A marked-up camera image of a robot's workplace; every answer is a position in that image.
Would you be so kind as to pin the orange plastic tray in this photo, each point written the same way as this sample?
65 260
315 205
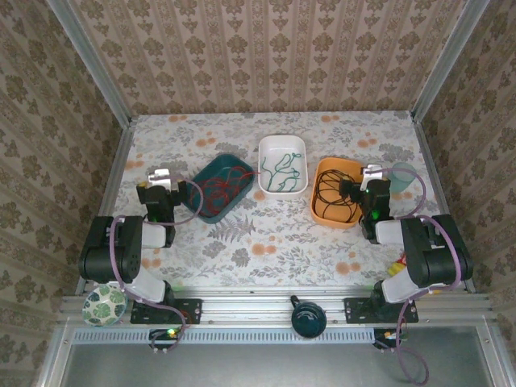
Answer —
334 219

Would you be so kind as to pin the dark teal plastic tray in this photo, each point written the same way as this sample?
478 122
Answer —
242 189

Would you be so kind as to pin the white plastic tray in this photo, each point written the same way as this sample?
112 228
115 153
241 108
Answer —
282 145

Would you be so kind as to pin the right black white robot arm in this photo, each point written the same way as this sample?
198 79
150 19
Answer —
427 250

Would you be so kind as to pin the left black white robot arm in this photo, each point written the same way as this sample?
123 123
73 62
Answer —
129 242

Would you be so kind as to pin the translucent teal cup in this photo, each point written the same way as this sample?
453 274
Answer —
403 179

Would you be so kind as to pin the yellow banana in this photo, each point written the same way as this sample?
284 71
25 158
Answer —
397 269

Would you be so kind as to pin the floral patterned table cover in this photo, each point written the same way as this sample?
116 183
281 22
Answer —
282 250

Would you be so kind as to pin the leaf pattern bowl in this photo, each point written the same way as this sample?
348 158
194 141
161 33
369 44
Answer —
105 305

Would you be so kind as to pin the black controller board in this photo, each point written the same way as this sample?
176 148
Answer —
165 334
389 335

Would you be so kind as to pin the dark teal pot lid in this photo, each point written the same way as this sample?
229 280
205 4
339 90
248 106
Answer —
308 318

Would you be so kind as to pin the grey metal panel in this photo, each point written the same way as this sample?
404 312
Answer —
262 364

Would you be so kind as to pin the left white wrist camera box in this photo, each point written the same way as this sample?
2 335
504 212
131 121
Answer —
159 178

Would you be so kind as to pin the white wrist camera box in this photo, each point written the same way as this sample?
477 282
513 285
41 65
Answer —
159 178
371 172

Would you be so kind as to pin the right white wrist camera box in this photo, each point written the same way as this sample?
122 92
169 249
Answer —
371 172

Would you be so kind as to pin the aluminium table side rail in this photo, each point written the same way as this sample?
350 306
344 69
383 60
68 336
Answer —
437 181
117 169

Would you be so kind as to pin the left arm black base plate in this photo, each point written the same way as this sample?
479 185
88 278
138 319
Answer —
189 310

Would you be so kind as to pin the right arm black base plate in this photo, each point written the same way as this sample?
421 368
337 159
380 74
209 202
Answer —
359 310

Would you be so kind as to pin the aluminium frame post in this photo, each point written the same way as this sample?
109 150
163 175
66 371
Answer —
447 60
92 68

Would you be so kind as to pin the aluminium mounting rail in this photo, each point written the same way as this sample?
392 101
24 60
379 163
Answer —
250 306

